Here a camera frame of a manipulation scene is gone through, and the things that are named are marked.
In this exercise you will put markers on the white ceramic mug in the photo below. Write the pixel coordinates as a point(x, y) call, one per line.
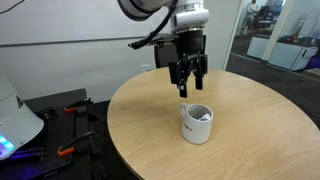
point(193, 130)

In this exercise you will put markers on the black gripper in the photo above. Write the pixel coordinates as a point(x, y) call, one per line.
point(181, 69)

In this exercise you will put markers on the orange black clamp front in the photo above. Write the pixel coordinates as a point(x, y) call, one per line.
point(69, 147)

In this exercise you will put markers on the black perforated mounting board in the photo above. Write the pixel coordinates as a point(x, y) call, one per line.
point(38, 160)

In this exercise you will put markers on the person behind glass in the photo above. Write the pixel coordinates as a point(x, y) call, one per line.
point(253, 9)

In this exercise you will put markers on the white marker with green cap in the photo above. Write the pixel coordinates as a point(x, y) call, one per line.
point(205, 117)

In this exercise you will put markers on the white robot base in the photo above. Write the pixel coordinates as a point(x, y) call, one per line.
point(18, 124)

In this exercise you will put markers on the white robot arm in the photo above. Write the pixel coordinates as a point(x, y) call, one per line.
point(188, 18)

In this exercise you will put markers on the black mesh office chair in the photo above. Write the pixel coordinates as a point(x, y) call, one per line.
point(165, 55)

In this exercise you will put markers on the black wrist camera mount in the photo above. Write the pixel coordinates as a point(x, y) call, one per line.
point(158, 40)

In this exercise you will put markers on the orange black clamp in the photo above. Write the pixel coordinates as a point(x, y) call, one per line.
point(73, 107)
point(69, 147)

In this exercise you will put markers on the white cabinet behind glass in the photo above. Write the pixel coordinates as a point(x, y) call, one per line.
point(287, 56)

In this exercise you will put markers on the orange black clamp rear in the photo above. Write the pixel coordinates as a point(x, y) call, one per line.
point(73, 107)

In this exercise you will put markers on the white wall outlet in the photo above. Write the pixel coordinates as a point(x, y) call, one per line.
point(145, 68)

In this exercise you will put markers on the round wooden table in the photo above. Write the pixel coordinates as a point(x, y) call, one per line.
point(257, 133)

